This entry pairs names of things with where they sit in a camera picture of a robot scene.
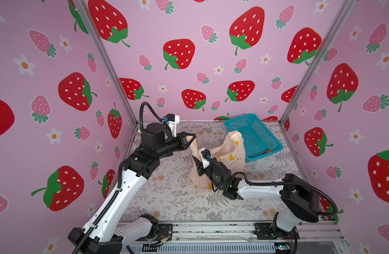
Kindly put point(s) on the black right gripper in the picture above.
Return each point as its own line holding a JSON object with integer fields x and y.
{"x": 199, "y": 166}

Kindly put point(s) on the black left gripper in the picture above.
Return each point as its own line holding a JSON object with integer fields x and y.
{"x": 181, "y": 144}

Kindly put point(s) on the translucent orange plastic bag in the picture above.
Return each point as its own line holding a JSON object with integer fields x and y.
{"x": 231, "y": 154}

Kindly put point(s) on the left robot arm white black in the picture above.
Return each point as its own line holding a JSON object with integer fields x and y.
{"x": 101, "y": 234}

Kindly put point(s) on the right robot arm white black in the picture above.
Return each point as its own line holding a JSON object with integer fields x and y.
{"x": 301, "y": 200}

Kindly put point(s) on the teal plastic basket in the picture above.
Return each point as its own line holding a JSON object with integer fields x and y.
{"x": 257, "y": 137}

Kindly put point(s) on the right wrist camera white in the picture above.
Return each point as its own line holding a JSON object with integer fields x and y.
{"x": 205, "y": 157}

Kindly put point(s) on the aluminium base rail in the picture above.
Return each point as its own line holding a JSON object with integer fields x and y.
{"x": 243, "y": 237}

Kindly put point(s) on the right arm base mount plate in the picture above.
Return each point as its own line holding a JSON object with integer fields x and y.
{"x": 264, "y": 231}

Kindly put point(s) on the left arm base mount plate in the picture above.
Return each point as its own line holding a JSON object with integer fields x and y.
{"x": 159, "y": 232}

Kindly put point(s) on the aluminium frame post left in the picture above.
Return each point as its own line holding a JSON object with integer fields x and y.
{"x": 89, "y": 24}

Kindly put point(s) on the aluminium frame post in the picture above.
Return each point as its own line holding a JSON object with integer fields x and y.
{"x": 89, "y": 24}
{"x": 340, "y": 18}

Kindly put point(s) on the aluminium frame post right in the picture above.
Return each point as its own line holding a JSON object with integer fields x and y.
{"x": 340, "y": 18}

